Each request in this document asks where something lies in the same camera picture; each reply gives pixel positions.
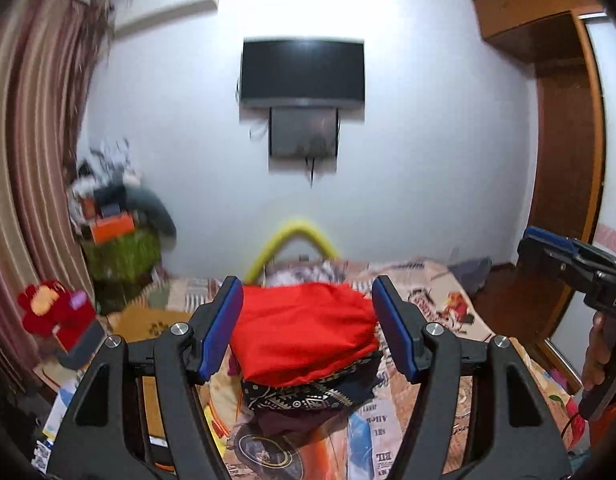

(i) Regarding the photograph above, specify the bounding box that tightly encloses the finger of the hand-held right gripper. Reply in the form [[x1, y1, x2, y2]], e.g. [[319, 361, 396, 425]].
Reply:
[[518, 237, 596, 295], [524, 226, 596, 261]]

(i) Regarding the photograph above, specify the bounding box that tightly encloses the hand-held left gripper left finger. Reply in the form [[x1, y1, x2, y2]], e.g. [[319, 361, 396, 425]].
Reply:
[[47, 275, 245, 480]]

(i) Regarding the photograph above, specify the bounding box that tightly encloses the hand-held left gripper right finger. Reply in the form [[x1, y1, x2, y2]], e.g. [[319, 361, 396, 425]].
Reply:
[[372, 275, 572, 480]]

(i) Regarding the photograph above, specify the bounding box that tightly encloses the red zip jacket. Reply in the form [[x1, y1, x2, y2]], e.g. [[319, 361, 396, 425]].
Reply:
[[229, 281, 379, 388]]

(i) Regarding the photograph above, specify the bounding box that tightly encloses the person's right hand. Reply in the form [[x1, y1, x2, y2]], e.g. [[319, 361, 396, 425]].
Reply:
[[582, 310, 611, 391]]

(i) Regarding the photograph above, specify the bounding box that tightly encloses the printed bed sheet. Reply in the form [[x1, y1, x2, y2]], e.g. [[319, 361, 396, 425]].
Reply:
[[38, 257, 588, 480]]

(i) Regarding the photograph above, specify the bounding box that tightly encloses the wooden stool with flower cutouts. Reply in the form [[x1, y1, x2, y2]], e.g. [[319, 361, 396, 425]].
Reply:
[[105, 305, 199, 346]]

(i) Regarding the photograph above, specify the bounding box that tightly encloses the grey backpack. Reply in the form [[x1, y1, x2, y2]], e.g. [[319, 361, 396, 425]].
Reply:
[[448, 256, 493, 293]]

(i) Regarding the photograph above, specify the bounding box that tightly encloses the navy patterned sweater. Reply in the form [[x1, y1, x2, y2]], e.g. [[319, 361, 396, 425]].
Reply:
[[238, 350, 383, 413]]

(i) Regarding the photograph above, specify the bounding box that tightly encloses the maroon garment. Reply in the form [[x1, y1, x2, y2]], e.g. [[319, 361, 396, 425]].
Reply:
[[253, 400, 359, 438]]

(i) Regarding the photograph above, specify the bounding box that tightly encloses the yellow foam tube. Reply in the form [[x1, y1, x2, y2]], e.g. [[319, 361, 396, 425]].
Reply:
[[244, 217, 341, 283]]

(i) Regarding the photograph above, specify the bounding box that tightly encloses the green basket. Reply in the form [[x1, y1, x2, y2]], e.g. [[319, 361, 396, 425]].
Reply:
[[83, 230, 161, 281]]

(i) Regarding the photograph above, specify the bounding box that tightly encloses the grey cushion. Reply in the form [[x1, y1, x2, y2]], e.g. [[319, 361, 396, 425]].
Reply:
[[125, 187, 177, 238]]

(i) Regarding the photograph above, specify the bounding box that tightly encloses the grey box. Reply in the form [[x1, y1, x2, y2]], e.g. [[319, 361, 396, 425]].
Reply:
[[55, 320, 106, 368]]

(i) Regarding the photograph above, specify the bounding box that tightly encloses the orange box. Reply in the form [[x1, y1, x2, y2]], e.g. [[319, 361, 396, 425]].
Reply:
[[90, 212, 137, 245]]

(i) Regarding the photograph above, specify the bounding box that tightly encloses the red plush toy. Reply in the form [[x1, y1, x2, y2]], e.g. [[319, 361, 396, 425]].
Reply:
[[17, 280, 98, 336]]

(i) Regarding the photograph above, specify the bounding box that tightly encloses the pile of clutter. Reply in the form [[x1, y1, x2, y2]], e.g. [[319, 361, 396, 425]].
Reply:
[[68, 137, 144, 221]]

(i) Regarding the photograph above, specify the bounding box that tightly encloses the wooden overhead cabinet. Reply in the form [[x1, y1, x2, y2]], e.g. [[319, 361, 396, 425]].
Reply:
[[470, 0, 606, 63]]

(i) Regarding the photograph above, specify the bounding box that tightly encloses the striped brown curtain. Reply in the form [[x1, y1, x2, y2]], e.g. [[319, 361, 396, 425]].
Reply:
[[0, 0, 114, 396]]

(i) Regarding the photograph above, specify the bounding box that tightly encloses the white air conditioner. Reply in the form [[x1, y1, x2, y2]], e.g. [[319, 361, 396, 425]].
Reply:
[[110, 0, 223, 38]]

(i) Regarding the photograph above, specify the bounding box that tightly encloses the black wall television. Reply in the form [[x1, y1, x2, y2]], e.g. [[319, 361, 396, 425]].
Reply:
[[239, 36, 366, 108]]

